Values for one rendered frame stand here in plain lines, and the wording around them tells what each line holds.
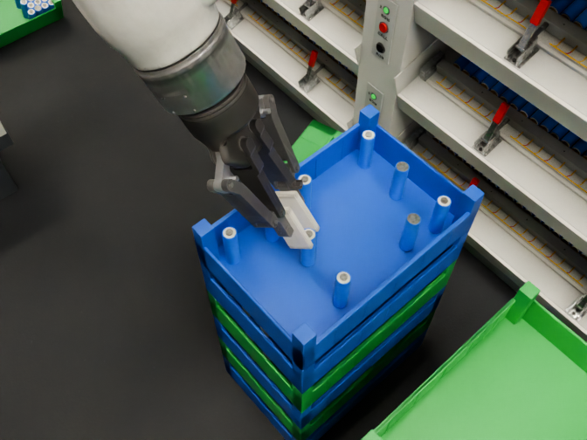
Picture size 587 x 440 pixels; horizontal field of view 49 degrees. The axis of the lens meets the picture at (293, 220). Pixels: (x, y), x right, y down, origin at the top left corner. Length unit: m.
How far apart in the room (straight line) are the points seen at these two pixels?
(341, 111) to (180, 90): 0.84
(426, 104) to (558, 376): 0.50
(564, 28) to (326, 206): 0.40
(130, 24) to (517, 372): 0.63
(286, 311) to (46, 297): 0.66
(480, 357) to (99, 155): 0.96
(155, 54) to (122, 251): 0.84
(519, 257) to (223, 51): 0.80
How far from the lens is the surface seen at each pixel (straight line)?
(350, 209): 0.88
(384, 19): 1.10
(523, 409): 0.89
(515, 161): 1.10
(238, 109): 0.60
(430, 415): 0.86
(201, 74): 0.57
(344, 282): 0.75
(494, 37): 1.00
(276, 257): 0.84
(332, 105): 1.40
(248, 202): 0.65
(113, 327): 1.28
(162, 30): 0.54
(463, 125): 1.13
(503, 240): 1.25
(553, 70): 0.97
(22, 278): 1.38
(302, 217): 0.75
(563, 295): 1.23
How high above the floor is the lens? 1.13
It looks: 57 degrees down
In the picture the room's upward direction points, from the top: straight up
